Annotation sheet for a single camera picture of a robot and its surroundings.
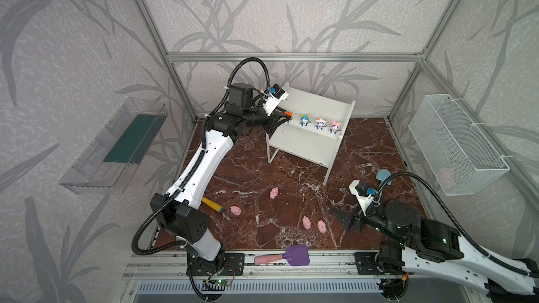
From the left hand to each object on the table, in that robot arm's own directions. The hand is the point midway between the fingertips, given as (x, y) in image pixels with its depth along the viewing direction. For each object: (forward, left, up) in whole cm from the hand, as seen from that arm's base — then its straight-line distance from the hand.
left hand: (288, 107), depth 70 cm
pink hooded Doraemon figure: (-7, -15, -2) cm, 17 cm away
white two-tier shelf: (-5, -10, -6) cm, 13 cm away
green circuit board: (-47, +22, -37) cm, 64 cm away
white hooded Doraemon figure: (-5, -11, -3) cm, 12 cm away
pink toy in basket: (-17, -56, -17) cm, 61 cm away
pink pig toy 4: (-29, -14, -36) cm, 48 cm away
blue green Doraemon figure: (-3, -6, -3) cm, 7 cm away
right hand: (-24, -16, -13) cm, 32 cm away
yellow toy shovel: (-20, +31, -37) cm, 53 cm away
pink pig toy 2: (-15, +5, -36) cm, 39 cm away
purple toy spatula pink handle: (-38, -4, -39) cm, 54 cm away
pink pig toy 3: (-27, -8, -37) cm, 46 cm away
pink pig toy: (-22, +21, -36) cm, 47 cm away
